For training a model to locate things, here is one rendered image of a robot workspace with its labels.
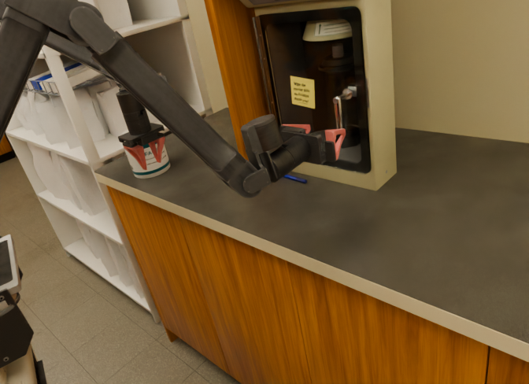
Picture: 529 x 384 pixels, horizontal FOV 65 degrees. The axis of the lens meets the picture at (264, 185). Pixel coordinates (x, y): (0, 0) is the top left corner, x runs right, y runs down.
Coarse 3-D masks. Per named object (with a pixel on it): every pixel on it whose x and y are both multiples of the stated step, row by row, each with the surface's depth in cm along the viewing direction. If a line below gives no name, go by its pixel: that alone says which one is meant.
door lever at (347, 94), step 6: (348, 90) 97; (336, 96) 95; (342, 96) 96; (348, 96) 98; (336, 102) 95; (336, 108) 96; (336, 114) 97; (342, 114) 97; (336, 120) 97; (342, 120) 97; (336, 126) 98; (342, 126) 98
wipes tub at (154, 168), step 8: (144, 152) 136; (152, 152) 137; (128, 160) 141; (152, 160) 138; (168, 160) 145; (136, 168) 140; (152, 168) 139; (160, 168) 141; (136, 176) 142; (144, 176) 140; (152, 176) 140
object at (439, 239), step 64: (128, 192) 141; (192, 192) 126; (320, 192) 112; (384, 192) 106; (448, 192) 101; (512, 192) 96; (320, 256) 88; (384, 256) 85; (448, 256) 82; (512, 256) 78; (448, 320) 71; (512, 320) 66
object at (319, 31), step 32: (288, 32) 101; (320, 32) 95; (352, 32) 90; (288, 64) 106; (320, 64) 99; (352, 64) 93; (288, 96) 111; (320, 96) 104; (352, 96) 97; (320, 128) 109; (352, 128) 102; (352, 160) 106
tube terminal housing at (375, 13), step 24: (336, 0) 90; (360, 0) 87; (384, 0) 92; (384, 24) 94; (384, 48) 96; (384, 72) 98; (384, 96) 100; (384, 120) 103; (384, 144) 105; (312, 168) 119; (336, 168) 113; (384, 168) 108
